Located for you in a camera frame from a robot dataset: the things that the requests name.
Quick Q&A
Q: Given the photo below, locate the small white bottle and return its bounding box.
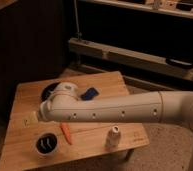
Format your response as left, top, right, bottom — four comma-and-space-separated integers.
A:
105, 126, 121, 149

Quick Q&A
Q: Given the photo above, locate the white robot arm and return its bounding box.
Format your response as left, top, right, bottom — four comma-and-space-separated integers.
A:
29, 82, 193, 171

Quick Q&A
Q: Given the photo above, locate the black ceramic bowl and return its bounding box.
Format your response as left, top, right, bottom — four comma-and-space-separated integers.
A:
41, 82, 58, 101

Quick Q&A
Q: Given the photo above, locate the wooden table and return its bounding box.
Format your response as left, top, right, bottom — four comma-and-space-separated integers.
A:
0, 71, 149, 171

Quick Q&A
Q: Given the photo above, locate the white cup with black interior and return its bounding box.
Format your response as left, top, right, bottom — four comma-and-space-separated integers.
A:
35, 133, 58, 156

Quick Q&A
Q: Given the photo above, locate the orange toy carrot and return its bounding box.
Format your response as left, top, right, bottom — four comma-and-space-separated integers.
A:
60, 123, 72, 144

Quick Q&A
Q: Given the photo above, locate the blue sponge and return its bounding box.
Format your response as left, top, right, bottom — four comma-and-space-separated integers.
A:
81, 87, 99, 101

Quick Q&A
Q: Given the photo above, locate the metal pole stand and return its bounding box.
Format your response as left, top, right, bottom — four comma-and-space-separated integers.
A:
73, 0, 82, 41

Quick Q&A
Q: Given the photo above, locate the upper shelf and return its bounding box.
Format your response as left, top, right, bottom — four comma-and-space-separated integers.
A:
79, 0, 193, 19

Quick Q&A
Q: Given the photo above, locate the wooden bench rail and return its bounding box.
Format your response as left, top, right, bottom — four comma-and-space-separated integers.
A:
68, 38, 193, 82

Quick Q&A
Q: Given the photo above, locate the black handle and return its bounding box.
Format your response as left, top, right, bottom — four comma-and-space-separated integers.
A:
165, 58, 193, 70

